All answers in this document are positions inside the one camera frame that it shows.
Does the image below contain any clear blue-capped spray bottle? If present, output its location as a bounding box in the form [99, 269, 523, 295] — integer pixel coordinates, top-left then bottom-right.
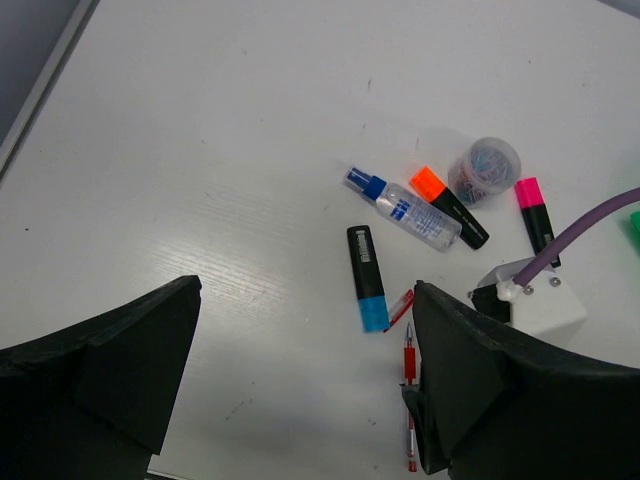
[344, 166, 462, 252]

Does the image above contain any orange-capped black highlighter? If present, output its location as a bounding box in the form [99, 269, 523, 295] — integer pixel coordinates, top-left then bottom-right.
[410, 167, 489, 250]

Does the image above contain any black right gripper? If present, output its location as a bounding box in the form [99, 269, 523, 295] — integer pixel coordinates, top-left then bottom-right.
[401, 284, 511, 475]

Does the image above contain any red gel pen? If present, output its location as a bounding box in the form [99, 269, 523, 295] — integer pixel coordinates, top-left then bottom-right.
[403, 323, 417, 473]

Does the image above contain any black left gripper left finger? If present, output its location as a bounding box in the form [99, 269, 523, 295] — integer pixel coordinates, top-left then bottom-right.
[1, 275, 202, 479]

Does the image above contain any green compartment tray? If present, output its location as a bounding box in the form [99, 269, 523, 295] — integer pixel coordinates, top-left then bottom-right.
[629, 211, 640, 237]

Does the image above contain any red pen cap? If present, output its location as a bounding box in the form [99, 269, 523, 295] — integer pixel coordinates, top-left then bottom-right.
[385, 289, 414, 332]

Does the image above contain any blue-capped black highlighter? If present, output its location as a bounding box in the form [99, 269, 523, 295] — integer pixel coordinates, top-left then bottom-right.
[346, 225, 390, 333]

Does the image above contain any pink-capped black highlighter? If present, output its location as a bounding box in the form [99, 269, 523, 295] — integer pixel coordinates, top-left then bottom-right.
[515, 177, 554, 254]

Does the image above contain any clear jar of paper clips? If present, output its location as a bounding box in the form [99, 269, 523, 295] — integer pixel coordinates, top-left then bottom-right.
[447, 137, 522, 208]

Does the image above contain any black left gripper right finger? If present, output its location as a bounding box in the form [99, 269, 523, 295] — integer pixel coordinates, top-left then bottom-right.
[412, 281, 639, 479]

